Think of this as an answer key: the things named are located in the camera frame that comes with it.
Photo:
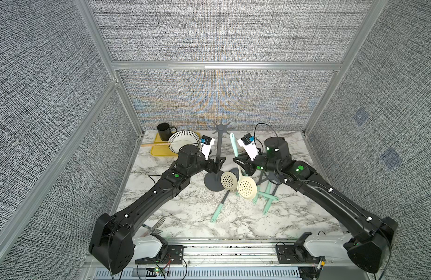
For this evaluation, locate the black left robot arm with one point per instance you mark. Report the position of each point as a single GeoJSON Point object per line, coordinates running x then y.
{"type": "Point", "coordinates": [111, 241]}

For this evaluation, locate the grey skimmer lone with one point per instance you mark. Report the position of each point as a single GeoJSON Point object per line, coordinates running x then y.
{"type": "Point", "coordinates": [219, 208]}

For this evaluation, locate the white bowl black rim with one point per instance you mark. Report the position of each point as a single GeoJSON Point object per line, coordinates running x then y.
{"type": "Point", "coordinates": [182, 138]}

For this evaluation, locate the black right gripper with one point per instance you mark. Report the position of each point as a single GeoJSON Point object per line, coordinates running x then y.
{"type": "Point", "coordinates": [246, 166]}

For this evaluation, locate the wooden handled white spatula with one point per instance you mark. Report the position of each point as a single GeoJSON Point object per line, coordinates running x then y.
{"type": "Point", "coordinates": [156, 144]}

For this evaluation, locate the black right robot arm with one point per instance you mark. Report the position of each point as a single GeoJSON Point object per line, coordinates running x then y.
{"type": "Point", "coordinates": [370, 245]}

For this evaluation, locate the grey utensil rack stand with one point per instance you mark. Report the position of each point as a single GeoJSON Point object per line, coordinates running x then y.
{"type": "Point", "coordinates": [211, 180]}

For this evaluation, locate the metal fork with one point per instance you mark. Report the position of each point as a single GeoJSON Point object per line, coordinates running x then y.
{"type": "Point", "coordinates": [156, 228]}

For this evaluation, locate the yellow tray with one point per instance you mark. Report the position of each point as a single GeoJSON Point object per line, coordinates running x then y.
{"type": "Point", "coordinates": [162, 151]}

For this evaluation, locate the cream skimmer mint handle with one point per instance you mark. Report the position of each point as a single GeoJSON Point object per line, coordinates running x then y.
{"type": "Point", "coordinates": [247, 187]}

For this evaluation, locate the black mug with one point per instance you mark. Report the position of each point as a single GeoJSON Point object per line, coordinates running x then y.
{"type": "Point", "coordinates": [165, 131]}

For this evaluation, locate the grey skimmer left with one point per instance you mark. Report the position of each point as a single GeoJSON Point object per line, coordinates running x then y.
{"type": "Point", "coordinates": [269, 195]}

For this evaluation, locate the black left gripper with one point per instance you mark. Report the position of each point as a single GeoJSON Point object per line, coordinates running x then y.
{"type": "Point", "coordinates": [216, 166]}

